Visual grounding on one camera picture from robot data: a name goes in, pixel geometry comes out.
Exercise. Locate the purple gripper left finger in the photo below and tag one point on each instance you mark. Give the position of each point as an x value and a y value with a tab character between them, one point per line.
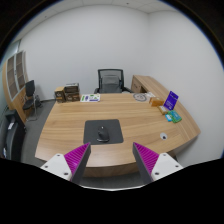
70	166

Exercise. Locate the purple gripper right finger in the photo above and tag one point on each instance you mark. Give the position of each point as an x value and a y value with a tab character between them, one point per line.
153	166

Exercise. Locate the dark grey computer mouse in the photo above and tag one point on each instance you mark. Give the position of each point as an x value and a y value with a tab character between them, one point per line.
103	134

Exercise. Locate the dark grey mouse pad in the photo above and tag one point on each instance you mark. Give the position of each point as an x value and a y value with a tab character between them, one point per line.
91	131

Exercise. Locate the small blue box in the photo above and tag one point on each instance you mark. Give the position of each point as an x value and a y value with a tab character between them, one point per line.
168	117

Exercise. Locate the green box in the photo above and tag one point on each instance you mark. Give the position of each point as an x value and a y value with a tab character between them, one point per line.
174	116

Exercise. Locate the small tan box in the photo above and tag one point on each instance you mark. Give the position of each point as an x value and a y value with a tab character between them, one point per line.
163	110

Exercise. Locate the orange cardboard box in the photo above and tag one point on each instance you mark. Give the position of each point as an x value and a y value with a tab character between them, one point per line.
156	101

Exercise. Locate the black chair at left edge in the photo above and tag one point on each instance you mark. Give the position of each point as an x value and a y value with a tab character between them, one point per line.
12	134

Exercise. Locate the white green sticker sheet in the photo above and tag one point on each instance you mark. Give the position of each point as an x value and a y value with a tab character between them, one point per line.
90	98

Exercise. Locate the purple standing sign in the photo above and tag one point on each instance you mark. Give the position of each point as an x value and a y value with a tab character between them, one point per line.
171	101

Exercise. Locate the round grey coaster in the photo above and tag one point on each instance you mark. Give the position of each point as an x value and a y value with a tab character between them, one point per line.
141	97

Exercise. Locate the small brown box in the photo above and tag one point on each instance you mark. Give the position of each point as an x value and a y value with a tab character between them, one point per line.
60	95

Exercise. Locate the brown wooden organizer box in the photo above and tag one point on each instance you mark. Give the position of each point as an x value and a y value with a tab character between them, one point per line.
72	92

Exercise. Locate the black side chair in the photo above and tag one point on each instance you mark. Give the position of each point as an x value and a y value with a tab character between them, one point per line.
31	99

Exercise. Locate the grey mesh office chair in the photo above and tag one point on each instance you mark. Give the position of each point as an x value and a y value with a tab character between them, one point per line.
111	81

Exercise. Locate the wooden glass-door cabinet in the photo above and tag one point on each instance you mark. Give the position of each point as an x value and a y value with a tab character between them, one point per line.
14	78

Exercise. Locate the desk cable grommet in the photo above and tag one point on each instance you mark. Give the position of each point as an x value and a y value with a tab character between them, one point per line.
163	136

